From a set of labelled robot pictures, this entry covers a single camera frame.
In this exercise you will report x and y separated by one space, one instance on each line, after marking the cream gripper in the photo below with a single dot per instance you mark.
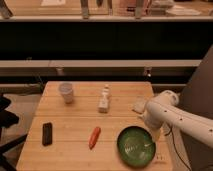
155 134

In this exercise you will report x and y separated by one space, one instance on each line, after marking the green ceramic bowl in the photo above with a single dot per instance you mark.
136 147

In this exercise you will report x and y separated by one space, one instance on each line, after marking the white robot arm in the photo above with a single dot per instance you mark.
163 109

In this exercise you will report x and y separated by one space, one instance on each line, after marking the white squeeze bottle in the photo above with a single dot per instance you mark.
103 106

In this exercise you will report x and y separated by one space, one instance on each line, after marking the orange carrot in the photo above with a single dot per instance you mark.
94 137

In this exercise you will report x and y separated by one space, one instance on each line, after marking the wooden table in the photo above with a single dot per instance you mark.
73 124

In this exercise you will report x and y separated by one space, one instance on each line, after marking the clear plastic cup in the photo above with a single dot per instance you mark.
66 91

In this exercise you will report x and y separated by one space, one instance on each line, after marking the black rectangular remote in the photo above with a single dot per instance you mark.
47 134

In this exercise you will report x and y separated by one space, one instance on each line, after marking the black office chair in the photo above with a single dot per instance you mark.
7 119

